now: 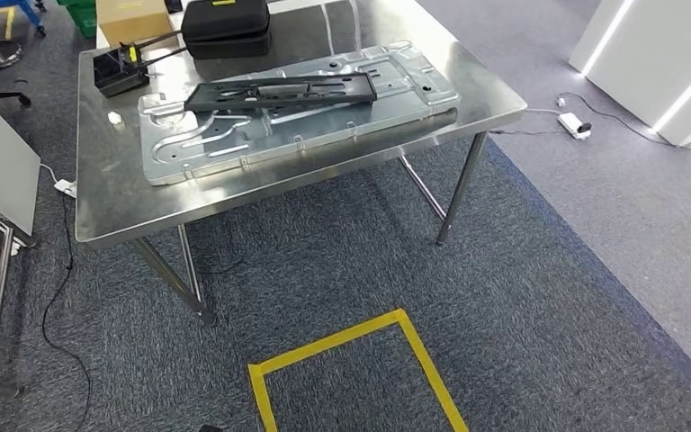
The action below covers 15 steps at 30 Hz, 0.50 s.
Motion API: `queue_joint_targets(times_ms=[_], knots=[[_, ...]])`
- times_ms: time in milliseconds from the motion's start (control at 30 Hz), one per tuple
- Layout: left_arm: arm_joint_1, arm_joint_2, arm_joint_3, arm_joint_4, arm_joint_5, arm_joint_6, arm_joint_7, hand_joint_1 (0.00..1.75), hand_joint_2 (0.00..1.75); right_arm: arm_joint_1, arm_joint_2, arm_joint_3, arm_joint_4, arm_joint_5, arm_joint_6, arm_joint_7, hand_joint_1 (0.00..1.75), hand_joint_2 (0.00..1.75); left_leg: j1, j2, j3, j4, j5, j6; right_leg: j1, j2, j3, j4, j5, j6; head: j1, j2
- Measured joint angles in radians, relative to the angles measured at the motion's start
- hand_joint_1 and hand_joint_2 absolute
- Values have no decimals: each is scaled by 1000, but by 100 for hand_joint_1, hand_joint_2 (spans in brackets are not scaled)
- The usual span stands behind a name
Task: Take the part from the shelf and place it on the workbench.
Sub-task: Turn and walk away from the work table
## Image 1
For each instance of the white lit display panel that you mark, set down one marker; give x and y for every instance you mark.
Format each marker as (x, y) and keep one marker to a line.
(649, 54)

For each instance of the yellow floor tape strip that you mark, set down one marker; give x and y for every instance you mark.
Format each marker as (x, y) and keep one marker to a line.
(9, 24)

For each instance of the stamped sheet metal panel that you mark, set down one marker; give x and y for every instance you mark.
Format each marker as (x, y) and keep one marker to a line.
(232, 155)

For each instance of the black robot body piece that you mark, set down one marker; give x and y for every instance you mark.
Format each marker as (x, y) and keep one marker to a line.
(209, 429)

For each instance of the black phone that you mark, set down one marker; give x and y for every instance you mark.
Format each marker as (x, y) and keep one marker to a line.
(172, 5)

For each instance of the white table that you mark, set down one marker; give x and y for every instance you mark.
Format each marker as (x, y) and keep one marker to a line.
(289, 5)

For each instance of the green plastic crate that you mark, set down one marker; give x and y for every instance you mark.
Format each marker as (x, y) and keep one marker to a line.
(86, 24)

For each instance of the black plastic plate frame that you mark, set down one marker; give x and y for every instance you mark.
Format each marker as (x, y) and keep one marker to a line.
(202, 98)

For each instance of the steel workbench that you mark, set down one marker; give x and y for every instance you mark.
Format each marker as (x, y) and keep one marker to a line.
(113, 208)

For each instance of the blue metal cart frame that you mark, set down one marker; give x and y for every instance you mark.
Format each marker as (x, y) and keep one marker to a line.
(23, 7)

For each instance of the white power strip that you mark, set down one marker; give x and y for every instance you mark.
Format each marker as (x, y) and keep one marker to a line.
(66, 188)
(572, 124)

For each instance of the black zipped case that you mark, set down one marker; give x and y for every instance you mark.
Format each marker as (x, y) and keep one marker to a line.
(226, 21)

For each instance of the brown cardboard box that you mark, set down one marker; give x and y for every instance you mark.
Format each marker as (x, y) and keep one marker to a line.
(134, 21)

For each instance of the black remote controller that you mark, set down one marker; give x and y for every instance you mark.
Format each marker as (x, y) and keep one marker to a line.
(113, 74)

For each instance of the small white plastic piece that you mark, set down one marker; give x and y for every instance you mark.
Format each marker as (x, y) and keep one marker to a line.
(114, 117)

